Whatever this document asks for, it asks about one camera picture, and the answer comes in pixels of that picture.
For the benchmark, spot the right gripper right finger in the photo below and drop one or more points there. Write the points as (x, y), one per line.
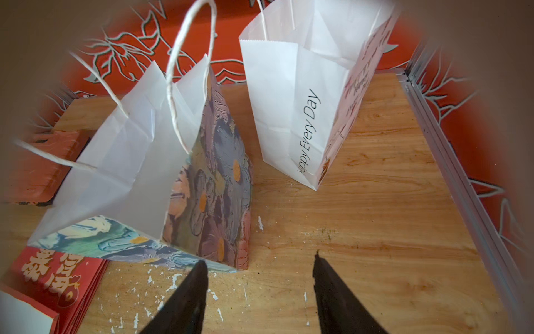
(339, 310)

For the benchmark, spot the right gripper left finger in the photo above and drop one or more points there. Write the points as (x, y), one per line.
(184, 310)

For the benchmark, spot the red paper bag blue panel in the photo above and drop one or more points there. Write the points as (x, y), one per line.
(64, 283)

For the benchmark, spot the red RICH paper bag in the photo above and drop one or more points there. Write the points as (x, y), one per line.
(22, 314)

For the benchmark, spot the floral patterned paper bag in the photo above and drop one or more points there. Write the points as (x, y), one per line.
(165, 179)

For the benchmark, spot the white paper bag back right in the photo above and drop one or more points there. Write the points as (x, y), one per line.
(308, 65)

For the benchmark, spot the orange plastic tool case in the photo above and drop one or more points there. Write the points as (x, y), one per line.
(35, 180)

